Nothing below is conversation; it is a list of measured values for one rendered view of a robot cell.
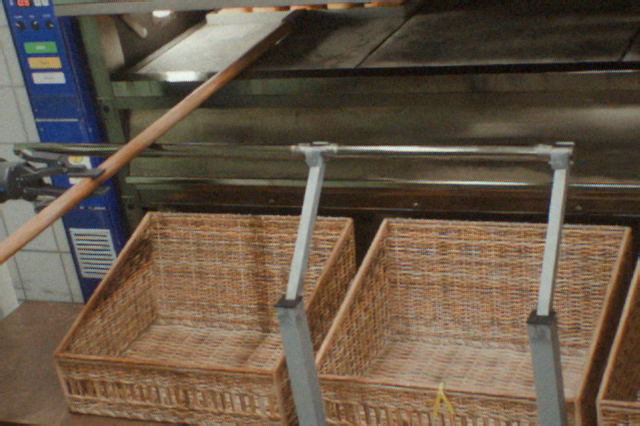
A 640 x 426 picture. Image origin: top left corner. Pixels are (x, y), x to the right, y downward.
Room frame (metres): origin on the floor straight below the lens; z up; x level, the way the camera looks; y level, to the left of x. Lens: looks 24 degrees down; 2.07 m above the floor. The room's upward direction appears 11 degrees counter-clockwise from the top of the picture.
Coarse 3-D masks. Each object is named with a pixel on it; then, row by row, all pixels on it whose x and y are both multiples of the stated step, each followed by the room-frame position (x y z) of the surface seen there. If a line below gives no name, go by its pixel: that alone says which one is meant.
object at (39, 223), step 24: (288, 24) 3.15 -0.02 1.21; (264, 48) 3.02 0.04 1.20; (240, 72) 2.91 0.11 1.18; (192, 96) 2.72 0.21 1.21; (168, 120) 2.61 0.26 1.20; (144, 144) 2.51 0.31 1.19; (120, 168) 2.43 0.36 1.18; (72, 192) 2.29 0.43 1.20; (48, 216) 2.21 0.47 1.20; (24, 240) 2.14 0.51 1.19; (0, 264) 2.08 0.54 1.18
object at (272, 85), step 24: (144, 72) 3.06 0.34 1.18; (168, 72) 3.02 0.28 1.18; (192, 72) 2.99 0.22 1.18; (216, 72) 2.95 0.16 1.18; (264, 72) 2.88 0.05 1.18; (288, 72) 2.85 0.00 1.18; (312, 72) 2.82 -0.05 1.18; (336, 72) 2.79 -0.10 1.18; (360, 72) 2.76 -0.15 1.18; (384, 72) 2.73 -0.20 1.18; (408, 72) 2.69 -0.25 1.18; (432, 72) 2.67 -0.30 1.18; (456, 72) 2.64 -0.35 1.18; (480, 72) 2.61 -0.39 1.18; (504, 72) 2.58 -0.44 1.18; (528, 72) 2.55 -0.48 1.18; (552, 72) 2.53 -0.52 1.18; (576, 72) 2.50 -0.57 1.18; (600, 72) 2.48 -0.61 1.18; (624, 72) 2.46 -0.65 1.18; (120, 96) 3.02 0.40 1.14; (144, 96) 2.99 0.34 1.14; (168, 96) 2.96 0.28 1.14
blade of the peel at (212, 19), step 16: (416, 0) 3.20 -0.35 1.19; (208, 16) 3.37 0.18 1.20; (224, 16) 3.35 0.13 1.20; (240, 16) 3.33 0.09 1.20; (256, 16) 3.31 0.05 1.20; (272, 16) 3.29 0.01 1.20; (320, 16) 3.22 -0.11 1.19; (336, 16) 3.20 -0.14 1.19; (352, 16) 3.18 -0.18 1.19; (368, 16) 3.16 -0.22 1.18; (384, 16) 3.14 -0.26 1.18
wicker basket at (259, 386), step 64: (128, 256) 2.88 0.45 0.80; (192, 256) 2.90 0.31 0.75; (256, 256) 2.83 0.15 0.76; (320, 256) 2.75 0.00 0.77; (128, 320) 2.82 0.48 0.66; (192, 320) 2.88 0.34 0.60; (320, 320) 2.53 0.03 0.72; (64, 384) 2.57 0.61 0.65; (128, 384) 2.64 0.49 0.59; (192, 384) 2.42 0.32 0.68; (256, 384) 2.35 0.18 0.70
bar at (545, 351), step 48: (48, 144) 2.68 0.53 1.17; (96, 144) 2.62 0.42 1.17; (192, 144) 2.51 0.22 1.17; (240, 144) 2.46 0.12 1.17; (288, 144) 2.41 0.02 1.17; (336, 144) 2.36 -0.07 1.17; (384, 144) 2.32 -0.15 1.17; (432, 144) 2.27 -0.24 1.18; (480, 144) 2.23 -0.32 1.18; (528, 144) 2.19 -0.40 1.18; (288, 288) 2.21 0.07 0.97; (288, 336) 2.18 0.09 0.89
